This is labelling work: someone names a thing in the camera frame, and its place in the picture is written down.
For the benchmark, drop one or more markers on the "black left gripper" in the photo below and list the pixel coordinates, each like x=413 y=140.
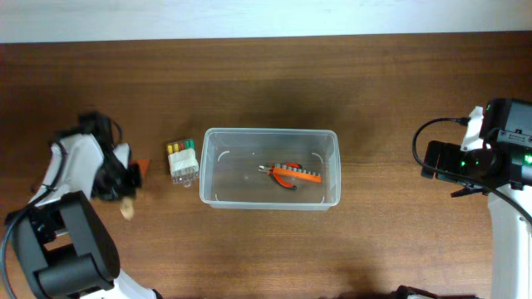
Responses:
x=128 y=188

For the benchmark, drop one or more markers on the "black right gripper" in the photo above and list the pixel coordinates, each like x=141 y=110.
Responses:
x=448 y=153

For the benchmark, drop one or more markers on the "orange scraper with wooden handle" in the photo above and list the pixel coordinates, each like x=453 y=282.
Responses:
x=127 y=203

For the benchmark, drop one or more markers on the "clear case of coloured screwdrivers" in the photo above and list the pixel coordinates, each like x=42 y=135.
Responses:
x=184 y=167

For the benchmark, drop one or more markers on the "clear plastic storage container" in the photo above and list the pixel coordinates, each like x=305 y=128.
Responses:
x=230 y=160

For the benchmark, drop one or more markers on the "red handled small pliers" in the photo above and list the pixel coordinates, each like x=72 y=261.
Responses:
x=276 y=178

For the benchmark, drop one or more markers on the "orange holder of drill bits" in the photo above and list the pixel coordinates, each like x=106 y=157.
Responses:
x=301 y=174

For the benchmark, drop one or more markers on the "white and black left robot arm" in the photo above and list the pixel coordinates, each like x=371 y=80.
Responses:
x=61 y=244

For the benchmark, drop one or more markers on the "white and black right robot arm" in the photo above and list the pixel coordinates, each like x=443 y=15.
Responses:
x=506 y=130

